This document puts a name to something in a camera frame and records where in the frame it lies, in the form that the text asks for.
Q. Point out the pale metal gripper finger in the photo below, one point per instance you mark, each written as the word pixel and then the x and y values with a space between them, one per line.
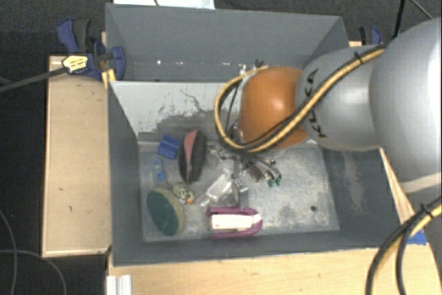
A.
pixel 241 192

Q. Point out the clear plastic bottle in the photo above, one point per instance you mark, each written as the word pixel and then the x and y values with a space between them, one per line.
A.
pixel 218 188

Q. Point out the purple and white stapler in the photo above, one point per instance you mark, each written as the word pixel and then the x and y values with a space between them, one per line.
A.
pixel 235 221

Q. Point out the grey metal bin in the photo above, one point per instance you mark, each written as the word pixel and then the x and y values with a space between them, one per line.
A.
pixel 297 204

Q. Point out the small spotted toy animal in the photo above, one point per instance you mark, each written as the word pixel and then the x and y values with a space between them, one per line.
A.
pixel 183 192

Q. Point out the black and red oval brush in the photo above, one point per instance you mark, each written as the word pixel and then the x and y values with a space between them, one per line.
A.
pixel 193 157

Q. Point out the green round sponge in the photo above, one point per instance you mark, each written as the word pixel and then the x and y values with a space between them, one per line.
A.
pixel 164 212

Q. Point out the clear bottle with blue rings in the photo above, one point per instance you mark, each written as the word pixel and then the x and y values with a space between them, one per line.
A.
pixel 159 170

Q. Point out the blue box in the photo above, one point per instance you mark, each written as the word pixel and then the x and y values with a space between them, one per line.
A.
pixel 168 146

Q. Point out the pale wood board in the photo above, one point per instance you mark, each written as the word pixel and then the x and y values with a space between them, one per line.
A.
pixel 77 166

